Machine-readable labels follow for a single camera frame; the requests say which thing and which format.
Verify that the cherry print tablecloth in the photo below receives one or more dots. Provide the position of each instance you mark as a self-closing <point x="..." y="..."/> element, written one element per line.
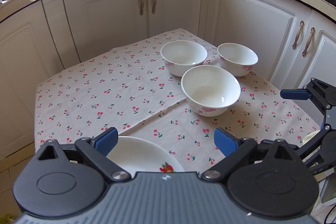
<point x="105" y="98"/>

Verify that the grey glass door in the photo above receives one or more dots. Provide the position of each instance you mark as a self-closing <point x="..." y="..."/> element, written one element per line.
<point x="329" y="190"/>

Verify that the white kitchen cabinet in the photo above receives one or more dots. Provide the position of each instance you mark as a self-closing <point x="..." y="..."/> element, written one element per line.
<point x="105" y="11"/>

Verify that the white pink flower bowl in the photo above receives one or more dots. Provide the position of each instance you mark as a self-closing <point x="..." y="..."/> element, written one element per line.
<point x="183" y="54"/>
<point x="210" y="90"/>
<point x="237" y="56"/>

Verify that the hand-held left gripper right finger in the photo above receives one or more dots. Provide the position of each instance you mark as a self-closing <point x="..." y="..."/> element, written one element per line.
<point x="225" y="140"/>

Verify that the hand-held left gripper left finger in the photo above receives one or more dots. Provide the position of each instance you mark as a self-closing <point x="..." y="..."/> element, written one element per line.
<point x="106" y="141"/>

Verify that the deep white fruit print plate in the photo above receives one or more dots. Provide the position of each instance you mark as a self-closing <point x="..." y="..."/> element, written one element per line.
<point x="141" y="155"/>

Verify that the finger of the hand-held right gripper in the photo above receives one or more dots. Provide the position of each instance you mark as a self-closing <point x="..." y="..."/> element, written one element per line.
<point x="294" y="94"/>
<point x="316" y="142"/>

